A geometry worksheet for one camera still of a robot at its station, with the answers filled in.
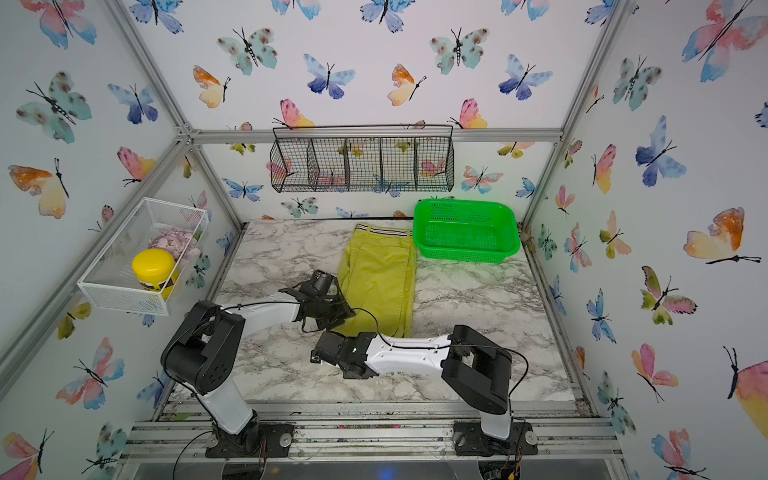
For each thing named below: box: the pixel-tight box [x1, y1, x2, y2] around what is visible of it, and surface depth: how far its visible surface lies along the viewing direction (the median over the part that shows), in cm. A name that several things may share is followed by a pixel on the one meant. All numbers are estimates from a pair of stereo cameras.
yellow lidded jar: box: [131, 248, 179, 301], surface depth 65 cm
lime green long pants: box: [338, 224, 416, 338], surface depth 106 cm
